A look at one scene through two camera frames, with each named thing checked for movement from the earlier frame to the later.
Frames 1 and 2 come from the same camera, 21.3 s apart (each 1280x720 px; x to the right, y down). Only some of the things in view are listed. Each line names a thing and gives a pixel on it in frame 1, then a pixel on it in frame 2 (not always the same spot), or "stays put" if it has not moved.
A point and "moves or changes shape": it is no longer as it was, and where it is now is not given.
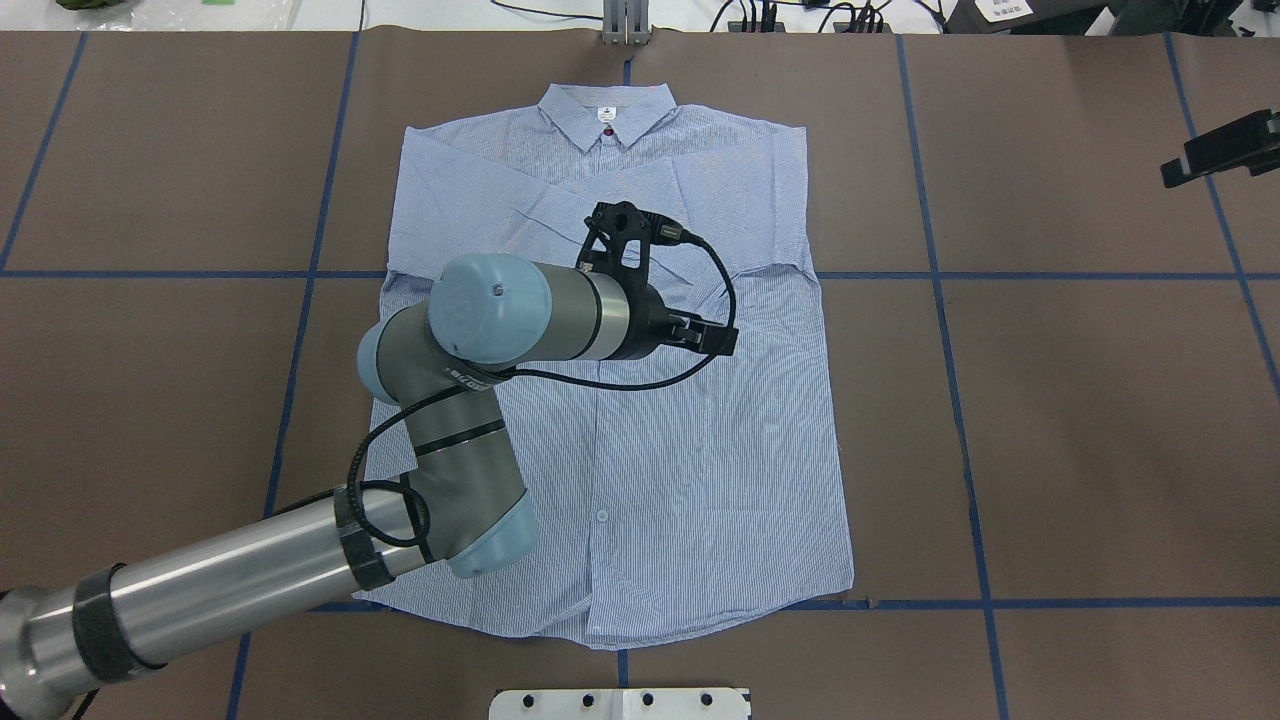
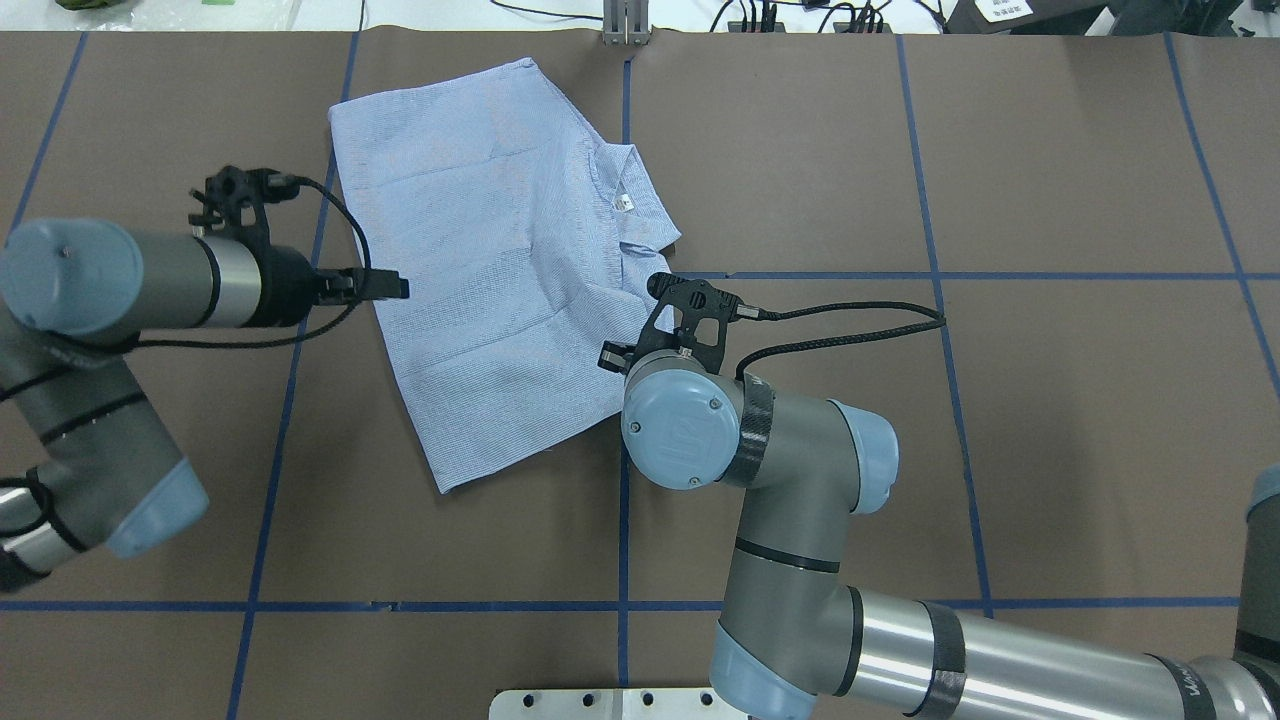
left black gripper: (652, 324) to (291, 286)
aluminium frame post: (626, 22) stays put
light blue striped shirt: (675, 494) moves or changes shape
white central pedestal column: (619, 704) stays put
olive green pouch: (87, 4) stays put
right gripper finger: (1252, 143) to (621, 358)
